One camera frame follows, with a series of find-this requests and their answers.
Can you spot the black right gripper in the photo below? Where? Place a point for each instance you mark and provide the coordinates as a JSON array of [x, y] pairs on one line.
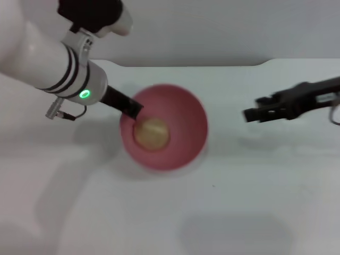
[[308, 98]]

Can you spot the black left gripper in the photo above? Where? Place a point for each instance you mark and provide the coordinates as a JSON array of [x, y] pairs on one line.
[[114, 98]]

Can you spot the beige egg yolk pastry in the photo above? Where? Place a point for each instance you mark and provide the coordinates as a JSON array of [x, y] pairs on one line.
[[152, 134]]

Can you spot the pink plastic bowl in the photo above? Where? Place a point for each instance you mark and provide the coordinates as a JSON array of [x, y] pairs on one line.
[[180, 132]]

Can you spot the left wrist camera housing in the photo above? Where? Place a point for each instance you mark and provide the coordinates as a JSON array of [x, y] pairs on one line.
[[93, 13]]

